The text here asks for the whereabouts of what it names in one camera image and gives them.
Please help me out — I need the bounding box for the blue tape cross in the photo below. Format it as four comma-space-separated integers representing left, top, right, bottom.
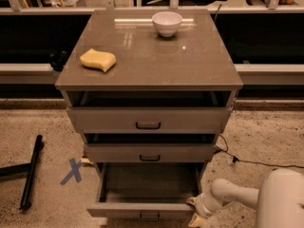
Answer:
60, 158, 82, 185

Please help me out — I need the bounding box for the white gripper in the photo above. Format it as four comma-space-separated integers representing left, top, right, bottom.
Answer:
186, 192, 221, 228

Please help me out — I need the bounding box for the yellow sponge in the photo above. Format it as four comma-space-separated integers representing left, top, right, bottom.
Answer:
80, 48, 116, 72

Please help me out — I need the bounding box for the black cable on floor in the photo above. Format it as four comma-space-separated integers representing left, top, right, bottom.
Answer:
214, 134, 304, 170

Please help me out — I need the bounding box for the white bowl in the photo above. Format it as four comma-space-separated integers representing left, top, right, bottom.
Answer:
152, 11, 182, 37

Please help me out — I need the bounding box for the grey drawer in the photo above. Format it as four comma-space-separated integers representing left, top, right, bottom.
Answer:
87, 162, 205, 221
84, 143, 216, 162
67, 107, 232, 134

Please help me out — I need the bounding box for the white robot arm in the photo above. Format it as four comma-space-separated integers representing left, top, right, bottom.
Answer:
186, 169, 304, 228

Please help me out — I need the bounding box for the grey bottom drawer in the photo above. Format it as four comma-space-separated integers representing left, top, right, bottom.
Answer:
87, 162, 205, 221

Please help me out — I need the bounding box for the grey drawer cabinet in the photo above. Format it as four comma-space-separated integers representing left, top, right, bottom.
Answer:
54, 9, 244, 188

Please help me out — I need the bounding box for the grey middle drawer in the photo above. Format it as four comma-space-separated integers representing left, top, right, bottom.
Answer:
84, 143, 216, 162

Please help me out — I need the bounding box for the grey top drawer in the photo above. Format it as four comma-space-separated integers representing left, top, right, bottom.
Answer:
67, 107, 232, 134

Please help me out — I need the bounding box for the black clamp object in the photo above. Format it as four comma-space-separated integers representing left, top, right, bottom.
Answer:
49, 51, 67, 71

